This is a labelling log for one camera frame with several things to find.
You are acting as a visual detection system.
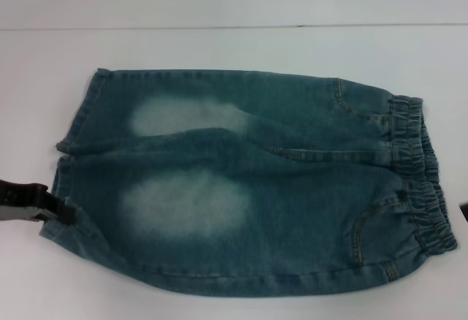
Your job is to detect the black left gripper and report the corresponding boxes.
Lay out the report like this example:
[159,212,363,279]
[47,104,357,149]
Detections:
[0,178,77,226]

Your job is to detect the blue denim shorts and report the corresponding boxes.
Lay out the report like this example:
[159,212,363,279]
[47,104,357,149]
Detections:
[39,66,460,299]

